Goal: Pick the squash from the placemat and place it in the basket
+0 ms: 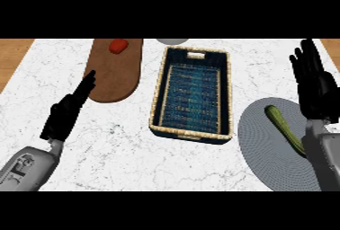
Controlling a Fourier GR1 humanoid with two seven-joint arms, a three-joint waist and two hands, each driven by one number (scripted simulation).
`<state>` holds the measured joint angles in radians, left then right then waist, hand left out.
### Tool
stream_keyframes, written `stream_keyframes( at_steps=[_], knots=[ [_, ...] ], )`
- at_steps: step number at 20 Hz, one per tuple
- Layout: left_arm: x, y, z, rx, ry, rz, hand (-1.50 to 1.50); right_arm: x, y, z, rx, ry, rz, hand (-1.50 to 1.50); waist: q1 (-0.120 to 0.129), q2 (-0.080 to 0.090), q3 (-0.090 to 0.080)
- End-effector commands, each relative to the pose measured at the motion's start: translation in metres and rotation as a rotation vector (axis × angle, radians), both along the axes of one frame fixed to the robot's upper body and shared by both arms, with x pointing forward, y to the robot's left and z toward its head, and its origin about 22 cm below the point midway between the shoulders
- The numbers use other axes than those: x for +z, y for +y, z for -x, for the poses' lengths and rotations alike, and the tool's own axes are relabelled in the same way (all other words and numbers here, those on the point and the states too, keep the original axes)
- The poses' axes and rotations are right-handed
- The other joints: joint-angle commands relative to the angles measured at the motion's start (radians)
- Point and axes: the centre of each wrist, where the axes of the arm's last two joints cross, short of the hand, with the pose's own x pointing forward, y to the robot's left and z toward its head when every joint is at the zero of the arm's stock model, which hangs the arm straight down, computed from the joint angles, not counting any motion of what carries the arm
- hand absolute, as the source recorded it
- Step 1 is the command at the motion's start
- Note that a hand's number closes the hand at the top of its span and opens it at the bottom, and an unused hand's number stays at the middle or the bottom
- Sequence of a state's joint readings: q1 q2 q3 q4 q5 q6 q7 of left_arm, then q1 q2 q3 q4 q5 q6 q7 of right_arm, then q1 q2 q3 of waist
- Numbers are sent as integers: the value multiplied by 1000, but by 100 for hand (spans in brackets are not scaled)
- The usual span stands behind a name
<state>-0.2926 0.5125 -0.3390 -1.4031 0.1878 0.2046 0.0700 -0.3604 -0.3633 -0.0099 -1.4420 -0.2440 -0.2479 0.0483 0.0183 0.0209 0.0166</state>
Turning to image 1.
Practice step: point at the grey round placemat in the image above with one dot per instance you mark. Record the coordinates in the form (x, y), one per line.
(273, 143)

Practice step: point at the red tomato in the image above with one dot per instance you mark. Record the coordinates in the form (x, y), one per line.
(118, 46)

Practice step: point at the blue wicker basket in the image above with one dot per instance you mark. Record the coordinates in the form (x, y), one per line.
(192, 94)

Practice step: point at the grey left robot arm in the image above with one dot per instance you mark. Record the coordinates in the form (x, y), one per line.
(28, 168)

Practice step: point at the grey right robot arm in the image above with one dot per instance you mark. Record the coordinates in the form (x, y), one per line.
(322, 155)

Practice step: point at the grey round bowl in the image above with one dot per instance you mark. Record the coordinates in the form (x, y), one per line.
(171, 41)

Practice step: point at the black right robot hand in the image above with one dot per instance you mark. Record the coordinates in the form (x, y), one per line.
(315, 90)

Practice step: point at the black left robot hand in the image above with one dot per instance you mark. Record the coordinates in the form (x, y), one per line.
(66, 111)

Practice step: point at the brown wooden cutting board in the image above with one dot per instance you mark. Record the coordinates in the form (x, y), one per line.
(115, 72)

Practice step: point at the green squash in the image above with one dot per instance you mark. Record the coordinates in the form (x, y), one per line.
(282, 127)

